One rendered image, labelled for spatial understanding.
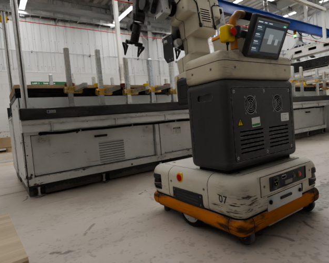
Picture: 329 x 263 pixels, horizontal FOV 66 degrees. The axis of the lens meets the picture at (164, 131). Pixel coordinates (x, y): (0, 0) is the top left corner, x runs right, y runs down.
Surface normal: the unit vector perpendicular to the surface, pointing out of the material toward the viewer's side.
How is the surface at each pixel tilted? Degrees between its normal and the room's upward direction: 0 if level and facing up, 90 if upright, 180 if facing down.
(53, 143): 90
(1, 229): 0
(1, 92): 90
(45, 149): 90
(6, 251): 0
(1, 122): 90
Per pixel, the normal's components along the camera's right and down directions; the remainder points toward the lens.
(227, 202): -0.82, 0.10
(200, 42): 0.54, -0.14
